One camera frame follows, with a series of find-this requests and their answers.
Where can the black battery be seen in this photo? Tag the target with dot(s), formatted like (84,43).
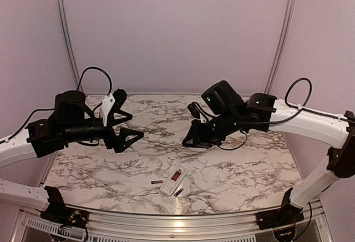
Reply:
(178,192)
(157,182)

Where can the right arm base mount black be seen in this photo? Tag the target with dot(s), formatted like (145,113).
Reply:
(277,217)

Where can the aluminium corner post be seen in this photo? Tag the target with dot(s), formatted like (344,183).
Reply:
(68,43)
(285,28)

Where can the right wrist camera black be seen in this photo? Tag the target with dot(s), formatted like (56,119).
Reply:
(192,107)

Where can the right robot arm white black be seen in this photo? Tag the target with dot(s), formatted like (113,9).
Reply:
(264,112)

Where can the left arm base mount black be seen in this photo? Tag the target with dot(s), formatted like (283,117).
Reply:
(66,216)

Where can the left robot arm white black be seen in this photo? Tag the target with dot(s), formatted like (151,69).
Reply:
(72,121)

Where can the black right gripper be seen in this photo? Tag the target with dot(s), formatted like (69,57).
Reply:
(196,134)

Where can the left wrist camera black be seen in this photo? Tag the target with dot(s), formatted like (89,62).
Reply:
(111,104)

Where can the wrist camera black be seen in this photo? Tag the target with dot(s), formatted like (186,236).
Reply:
(111,104)
(192,107)

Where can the white remote control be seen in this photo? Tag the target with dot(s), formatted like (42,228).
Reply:
(171,184)

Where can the left aluminium corner post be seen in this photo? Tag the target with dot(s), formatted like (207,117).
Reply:
(68,43)

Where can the right aluminium corner post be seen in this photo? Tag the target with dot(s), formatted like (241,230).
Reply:
(285,28)

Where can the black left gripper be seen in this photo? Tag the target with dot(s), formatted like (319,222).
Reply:
(118,144)

